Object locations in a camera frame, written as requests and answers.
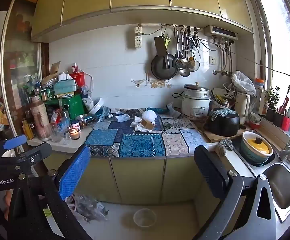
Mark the clear crumpled plastic bag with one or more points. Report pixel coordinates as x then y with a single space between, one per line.
89 207

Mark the red cup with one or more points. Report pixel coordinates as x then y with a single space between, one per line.
286 124

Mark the printed white bag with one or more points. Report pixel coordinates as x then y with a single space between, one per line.
87 102

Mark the metal water pipes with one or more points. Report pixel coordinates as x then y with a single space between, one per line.
222 60

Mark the white power strip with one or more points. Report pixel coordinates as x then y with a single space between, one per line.
138 42

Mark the black wok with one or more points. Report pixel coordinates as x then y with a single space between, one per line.
162 70

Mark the black cooking pot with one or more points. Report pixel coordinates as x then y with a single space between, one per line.
222 127

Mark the dark utensil cup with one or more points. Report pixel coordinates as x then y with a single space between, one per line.
279 118

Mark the red tin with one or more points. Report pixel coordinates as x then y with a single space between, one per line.
78 78

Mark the white tissue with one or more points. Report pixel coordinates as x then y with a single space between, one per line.
140 128

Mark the glass door cabinet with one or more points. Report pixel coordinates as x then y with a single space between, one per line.
22 55

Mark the dark glass bottle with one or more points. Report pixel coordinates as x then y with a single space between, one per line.
109 116

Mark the white plastic waste bin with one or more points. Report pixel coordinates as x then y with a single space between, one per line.
145 218

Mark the blue patchwork tablecloth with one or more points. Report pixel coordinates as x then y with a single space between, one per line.
140 145

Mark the steel kitchen sink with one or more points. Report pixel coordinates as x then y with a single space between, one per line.
282 187

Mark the kitchen scissors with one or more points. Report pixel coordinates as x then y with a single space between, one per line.
195 40

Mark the grey dishcloth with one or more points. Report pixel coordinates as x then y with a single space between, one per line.
223 146

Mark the steel skimmer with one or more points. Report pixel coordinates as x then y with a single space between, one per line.
181 62

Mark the glass candle jar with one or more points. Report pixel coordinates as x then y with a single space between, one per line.
74 134

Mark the green box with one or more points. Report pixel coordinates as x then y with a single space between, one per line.
72 105

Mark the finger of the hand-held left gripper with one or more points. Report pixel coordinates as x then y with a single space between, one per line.
34 153
14 142

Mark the yellow bottle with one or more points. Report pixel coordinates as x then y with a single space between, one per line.
28 130

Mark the empty glass jar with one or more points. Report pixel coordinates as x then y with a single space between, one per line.
56 133

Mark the white plug adapter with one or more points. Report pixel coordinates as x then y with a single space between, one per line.
138 29

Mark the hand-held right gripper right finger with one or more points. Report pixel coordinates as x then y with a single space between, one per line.
210 172

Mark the teal patterned cloth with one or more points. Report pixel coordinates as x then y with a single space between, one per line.
158 110

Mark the dish rack with utensils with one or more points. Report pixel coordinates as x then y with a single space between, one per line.
221 100

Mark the small cardboard box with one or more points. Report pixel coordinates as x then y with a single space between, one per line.
147 125

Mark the stack of bowls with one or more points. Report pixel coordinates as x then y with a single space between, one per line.
255 121

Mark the steel ladle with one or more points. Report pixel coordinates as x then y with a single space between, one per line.
184 72

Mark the pink thermos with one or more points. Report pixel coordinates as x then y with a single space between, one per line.
41 120

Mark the white wall socket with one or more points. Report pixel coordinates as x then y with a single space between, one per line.
212 60

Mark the wooden cutting board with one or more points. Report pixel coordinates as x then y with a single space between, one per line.
210 138

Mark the white plastic tray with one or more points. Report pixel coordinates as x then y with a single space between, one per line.
124 118

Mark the mesh strainer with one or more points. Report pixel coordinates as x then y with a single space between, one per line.
193 65

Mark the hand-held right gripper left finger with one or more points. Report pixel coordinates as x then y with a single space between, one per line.
74 172

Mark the teal tissue box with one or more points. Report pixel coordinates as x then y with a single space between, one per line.
64 86

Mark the teal crochet cloth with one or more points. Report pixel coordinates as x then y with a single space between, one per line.
222 113

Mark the white rice cooker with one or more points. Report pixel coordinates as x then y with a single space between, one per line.
195 105

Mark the metal utensil rail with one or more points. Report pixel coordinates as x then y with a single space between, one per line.
157 25

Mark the white plastic bag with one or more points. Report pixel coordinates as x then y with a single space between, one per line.
243 82

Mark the potted plant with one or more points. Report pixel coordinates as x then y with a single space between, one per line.
270 105

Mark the white jug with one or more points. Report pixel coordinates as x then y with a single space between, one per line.
242 107

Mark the ceramic pot with yellow lid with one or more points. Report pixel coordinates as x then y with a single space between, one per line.
256 147

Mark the kitchen window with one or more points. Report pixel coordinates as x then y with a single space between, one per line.
277 42

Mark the steel cleaver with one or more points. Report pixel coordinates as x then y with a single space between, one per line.
160 45

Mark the white water heater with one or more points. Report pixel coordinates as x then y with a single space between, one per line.
220 31

